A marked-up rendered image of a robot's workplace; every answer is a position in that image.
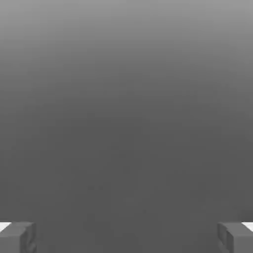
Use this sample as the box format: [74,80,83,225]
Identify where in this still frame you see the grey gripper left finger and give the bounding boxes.
[0,221,38,253]

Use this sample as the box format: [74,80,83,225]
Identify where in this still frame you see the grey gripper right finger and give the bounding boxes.
[216,221,253,253]

